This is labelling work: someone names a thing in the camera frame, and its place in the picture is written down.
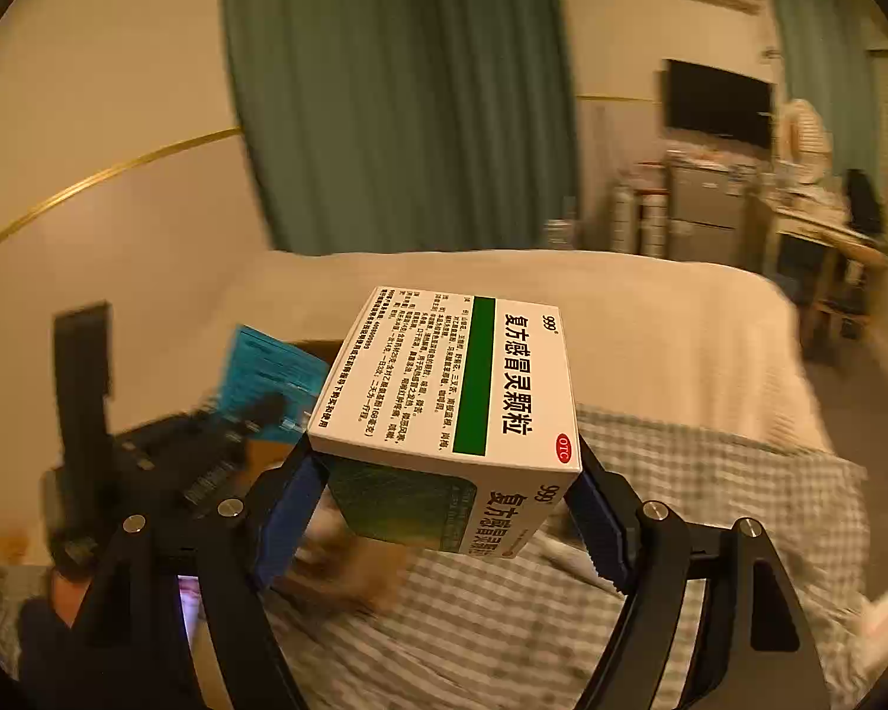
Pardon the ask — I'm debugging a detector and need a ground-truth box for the grey checkered cloth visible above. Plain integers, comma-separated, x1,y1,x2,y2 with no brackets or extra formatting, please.
0,403,888,710

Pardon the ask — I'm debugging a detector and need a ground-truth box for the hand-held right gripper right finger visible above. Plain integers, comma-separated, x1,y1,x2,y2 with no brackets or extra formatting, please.
562,444,830,710

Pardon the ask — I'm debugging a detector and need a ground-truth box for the black flat screen television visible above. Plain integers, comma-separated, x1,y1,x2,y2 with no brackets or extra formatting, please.
661,57,776,150

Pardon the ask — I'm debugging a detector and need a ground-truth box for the cream wooden desk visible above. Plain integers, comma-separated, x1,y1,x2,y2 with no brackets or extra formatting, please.
765,188,888,345

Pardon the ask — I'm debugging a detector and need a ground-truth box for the black chair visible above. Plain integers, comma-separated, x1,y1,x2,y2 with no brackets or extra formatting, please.
844,169,885,238

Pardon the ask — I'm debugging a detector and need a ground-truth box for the pale green curtain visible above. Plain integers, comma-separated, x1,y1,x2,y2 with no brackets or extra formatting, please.
762,0,878,186

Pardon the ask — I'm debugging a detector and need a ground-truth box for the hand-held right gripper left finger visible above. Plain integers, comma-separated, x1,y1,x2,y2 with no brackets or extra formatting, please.
66,436,334,710

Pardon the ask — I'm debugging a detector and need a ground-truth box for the grey cluttered cabinet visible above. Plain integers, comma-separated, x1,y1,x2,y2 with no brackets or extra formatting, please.
662,151,756,263

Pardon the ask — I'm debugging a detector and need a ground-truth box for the blue blister pack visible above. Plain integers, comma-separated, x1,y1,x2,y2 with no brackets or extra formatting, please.
218,324,328,436

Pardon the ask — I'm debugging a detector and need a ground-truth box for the green white medicine box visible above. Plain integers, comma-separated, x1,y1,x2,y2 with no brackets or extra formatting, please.
307,285,584,561

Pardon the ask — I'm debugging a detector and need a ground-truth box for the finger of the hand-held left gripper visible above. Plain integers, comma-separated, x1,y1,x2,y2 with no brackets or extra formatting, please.
184,450,258,517
191,392,289,454

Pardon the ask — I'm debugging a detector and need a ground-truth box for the white drawer unit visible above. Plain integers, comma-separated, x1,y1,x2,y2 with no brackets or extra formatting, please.
610,177,671,260

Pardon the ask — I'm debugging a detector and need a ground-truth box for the white bed duvet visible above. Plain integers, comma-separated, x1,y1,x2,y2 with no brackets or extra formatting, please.
200,247,837,460

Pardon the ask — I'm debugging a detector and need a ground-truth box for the white framed round mirror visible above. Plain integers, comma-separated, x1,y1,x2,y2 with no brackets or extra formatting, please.
776,96,836,189

